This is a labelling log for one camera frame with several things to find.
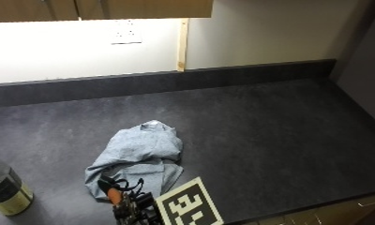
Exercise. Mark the wooden wall cabinet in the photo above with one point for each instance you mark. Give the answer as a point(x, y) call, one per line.
point(101, 8)

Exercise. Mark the dark counter backsplash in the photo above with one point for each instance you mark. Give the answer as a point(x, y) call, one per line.
point(154, 85)

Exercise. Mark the light wooden strip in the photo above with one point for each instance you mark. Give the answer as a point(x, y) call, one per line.
point(182, 47)

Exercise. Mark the white marker cube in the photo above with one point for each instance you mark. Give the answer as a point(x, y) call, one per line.
point(190, 204)

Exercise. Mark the wooden base cabinet drawers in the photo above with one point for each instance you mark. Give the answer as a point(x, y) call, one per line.
point(342, 212)

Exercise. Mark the grey cloth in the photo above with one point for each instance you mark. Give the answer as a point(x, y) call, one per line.
point(139, 150)

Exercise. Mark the white wall socket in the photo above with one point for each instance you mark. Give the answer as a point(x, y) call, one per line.
point(126, 32)

